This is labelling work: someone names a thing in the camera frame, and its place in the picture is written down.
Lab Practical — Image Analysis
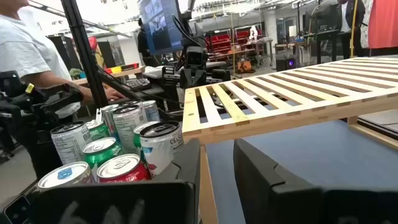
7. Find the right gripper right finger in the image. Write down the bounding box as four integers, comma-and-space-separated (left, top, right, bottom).
233, 138, 398, 224

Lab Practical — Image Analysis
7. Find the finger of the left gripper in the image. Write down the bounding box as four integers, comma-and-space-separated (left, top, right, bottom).
180, 68, 195, 90
193, 68, 208, 90

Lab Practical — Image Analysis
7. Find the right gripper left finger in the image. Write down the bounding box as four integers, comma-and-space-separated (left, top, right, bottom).
29, 138, 201, 224

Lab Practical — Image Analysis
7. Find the person's forearm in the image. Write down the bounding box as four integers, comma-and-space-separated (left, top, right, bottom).
26, 72, 108, 105

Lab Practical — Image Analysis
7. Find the wooden slatted shelf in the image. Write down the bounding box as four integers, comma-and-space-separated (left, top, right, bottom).
182, 55, 398, 224

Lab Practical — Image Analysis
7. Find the red Coca-Cola can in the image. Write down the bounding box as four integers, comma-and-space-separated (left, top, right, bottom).
96, 153, 152, 184

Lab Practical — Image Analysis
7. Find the red storage bin rack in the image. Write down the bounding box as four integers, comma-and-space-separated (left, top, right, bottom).
205, 24, 264, 62

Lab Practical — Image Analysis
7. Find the blue table mat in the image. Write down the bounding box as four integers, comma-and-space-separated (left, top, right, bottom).
205, 119, 398, 224

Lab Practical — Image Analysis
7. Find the orange bag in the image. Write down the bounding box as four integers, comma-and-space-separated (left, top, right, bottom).
236, 59, 252, 75

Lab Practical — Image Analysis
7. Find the black keyboard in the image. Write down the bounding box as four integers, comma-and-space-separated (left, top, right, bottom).
124, 77, 153, 91

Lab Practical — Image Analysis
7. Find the computer monitor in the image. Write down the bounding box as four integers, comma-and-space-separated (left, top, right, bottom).
137, 0, 187, 56

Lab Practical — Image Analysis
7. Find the wooden desk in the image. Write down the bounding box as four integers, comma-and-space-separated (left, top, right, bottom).
73, 65, 147, 86

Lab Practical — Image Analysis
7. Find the red and yellow box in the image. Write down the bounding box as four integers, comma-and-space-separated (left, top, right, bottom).
105, 63, 140, 75

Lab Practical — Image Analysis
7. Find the person's hand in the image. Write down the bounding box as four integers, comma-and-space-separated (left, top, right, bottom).
104, 86, 127, 101

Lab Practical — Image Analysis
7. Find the black speaker box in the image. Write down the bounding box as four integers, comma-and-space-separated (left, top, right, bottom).
275, 54, 298, 72

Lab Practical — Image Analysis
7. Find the person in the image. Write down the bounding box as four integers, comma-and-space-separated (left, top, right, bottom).
0, 0, 85, 181
337, 0, 366, 58

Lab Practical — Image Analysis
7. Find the yellow pole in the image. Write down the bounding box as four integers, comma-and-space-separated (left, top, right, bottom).
349, 0, 359, 58

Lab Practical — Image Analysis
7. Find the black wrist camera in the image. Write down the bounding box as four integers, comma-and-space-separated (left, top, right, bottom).
185, 45, 208, 70

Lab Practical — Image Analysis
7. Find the black aluminium table frame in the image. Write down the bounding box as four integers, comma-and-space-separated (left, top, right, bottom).
60, 0, 181, 108

